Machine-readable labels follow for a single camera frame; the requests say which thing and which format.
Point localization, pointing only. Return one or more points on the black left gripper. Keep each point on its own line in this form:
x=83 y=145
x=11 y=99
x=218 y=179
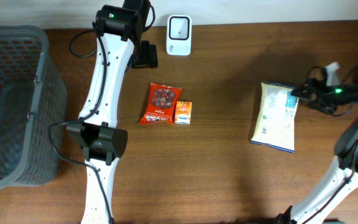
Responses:
x=149 y=56

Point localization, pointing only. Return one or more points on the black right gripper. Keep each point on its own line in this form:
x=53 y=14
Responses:
x=317 y=84

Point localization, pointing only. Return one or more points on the red snack bag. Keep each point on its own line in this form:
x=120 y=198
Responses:
x=161 y=104

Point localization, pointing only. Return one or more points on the yellow snack bag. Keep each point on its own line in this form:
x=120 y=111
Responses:
x=275 y=126

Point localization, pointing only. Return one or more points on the orange tissue pack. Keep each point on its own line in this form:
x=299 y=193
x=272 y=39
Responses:
x=183 y=112

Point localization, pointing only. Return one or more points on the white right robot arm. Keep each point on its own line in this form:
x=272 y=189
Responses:
x=342 y=176

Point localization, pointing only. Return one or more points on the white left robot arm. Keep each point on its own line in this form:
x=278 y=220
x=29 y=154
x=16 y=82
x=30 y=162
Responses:
x=119 y=47

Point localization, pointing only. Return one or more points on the white barcode scanner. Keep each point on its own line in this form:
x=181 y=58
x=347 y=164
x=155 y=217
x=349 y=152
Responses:
x=179 y=34

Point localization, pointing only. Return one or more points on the grey plastic basket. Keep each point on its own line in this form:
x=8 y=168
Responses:
x=33 y=98

